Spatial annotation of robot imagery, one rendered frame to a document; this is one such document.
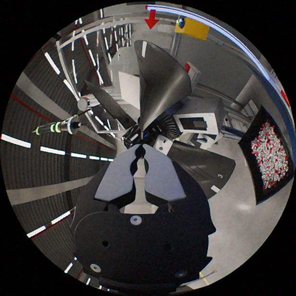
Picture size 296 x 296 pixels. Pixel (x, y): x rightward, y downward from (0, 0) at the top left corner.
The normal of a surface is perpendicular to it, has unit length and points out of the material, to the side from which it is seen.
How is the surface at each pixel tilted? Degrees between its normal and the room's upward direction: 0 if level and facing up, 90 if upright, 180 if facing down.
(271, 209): 0
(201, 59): 90
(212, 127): 50
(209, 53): 90
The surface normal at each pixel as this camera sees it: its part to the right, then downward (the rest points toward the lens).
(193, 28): -0.02, 0.93
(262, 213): -1.00, -0.04
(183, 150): -0.60, 0.00
